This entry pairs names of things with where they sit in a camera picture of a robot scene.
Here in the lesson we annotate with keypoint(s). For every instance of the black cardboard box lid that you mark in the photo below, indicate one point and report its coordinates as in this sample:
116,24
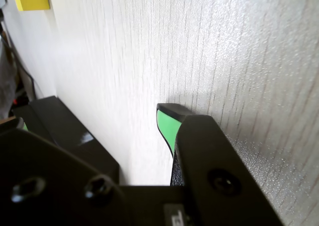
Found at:
74,136

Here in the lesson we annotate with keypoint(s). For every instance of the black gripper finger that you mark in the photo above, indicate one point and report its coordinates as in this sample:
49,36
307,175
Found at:
219,166
49,186

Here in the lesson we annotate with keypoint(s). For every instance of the black cardboard box tray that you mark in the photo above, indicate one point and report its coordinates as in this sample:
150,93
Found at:
36,124

